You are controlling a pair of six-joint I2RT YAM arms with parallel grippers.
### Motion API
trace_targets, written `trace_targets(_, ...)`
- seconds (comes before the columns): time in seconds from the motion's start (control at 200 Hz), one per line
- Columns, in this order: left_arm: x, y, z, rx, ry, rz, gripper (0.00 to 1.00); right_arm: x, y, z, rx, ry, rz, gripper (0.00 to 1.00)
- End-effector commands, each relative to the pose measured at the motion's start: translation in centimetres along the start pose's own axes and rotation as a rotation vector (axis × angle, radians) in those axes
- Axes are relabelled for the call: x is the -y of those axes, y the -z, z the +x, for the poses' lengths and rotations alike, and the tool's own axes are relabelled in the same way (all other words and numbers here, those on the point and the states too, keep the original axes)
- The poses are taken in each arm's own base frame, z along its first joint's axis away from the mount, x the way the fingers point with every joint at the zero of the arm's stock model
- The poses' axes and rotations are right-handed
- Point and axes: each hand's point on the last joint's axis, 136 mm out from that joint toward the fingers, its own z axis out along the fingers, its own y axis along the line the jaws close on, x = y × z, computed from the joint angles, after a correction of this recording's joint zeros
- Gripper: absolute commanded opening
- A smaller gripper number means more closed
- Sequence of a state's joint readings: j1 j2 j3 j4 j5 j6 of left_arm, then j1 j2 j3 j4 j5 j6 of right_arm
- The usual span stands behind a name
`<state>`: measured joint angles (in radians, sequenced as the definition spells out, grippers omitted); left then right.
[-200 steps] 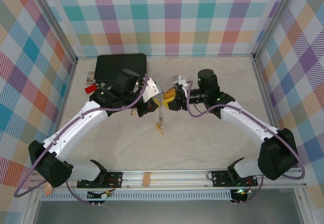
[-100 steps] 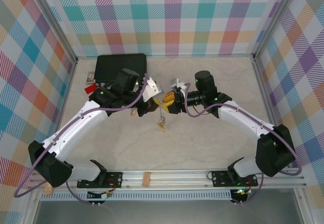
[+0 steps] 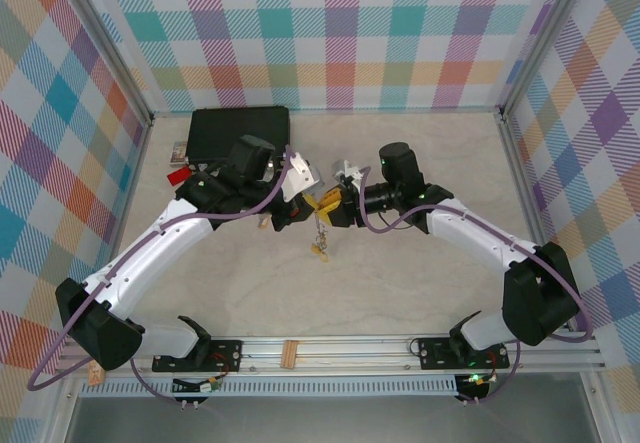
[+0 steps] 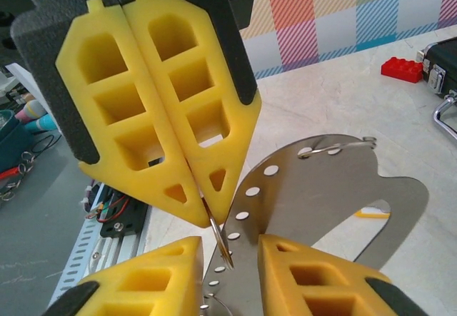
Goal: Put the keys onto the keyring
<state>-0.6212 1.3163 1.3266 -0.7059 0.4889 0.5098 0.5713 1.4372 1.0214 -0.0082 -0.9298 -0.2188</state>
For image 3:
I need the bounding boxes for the aluminium frame rail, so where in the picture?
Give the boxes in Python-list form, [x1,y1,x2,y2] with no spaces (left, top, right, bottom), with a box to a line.
[149,106,503,115]
[92,121,154,284]
[499,118,576,333]

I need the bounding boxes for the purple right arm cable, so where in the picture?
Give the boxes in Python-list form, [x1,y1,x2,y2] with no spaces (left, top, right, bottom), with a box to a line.
[357,165,596,407]

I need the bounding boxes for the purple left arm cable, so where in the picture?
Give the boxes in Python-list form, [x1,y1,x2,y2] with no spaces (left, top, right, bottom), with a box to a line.
[29,145,296,407]

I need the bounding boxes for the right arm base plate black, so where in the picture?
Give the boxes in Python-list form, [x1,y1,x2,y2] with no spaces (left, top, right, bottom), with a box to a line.
[417,335,512,371]

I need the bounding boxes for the slotted grey cable duct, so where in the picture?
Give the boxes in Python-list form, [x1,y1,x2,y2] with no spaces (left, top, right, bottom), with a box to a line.
[79,375,459,399]

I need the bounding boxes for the black case with metal handle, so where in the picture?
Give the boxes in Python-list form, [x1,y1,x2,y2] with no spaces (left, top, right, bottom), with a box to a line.
[185,106,293,174]

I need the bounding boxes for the red tag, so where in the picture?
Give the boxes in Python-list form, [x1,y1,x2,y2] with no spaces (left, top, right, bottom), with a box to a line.
[166,166,192,188]

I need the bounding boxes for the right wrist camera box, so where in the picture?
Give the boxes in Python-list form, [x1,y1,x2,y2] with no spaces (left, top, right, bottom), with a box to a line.
[329,158,370,192]

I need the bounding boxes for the aluminium frame post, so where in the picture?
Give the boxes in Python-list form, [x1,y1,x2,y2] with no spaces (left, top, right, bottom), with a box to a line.
[55,0,155,127]
[498,0,591,122]

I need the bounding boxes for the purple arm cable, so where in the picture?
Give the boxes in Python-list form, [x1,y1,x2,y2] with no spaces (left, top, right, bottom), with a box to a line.
[357,165,596,407]
[29,145,296,407]

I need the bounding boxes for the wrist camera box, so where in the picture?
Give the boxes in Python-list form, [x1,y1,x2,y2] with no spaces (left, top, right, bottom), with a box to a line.
[280,149,327,203]
[329,158,370,192]

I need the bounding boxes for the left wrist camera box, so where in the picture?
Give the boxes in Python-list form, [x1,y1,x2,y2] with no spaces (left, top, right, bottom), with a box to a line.
[280,149,327,203]

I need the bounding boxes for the wide slotted aluminium rail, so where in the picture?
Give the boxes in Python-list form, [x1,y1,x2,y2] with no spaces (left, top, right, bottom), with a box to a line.
[59,333,607,378]

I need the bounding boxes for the grey keyring with yellow keys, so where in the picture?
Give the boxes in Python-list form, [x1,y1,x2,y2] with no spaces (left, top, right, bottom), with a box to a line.
[310,197,331,249]

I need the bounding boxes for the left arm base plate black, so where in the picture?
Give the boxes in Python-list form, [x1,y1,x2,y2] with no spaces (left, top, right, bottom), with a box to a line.
[151,338,244,374]

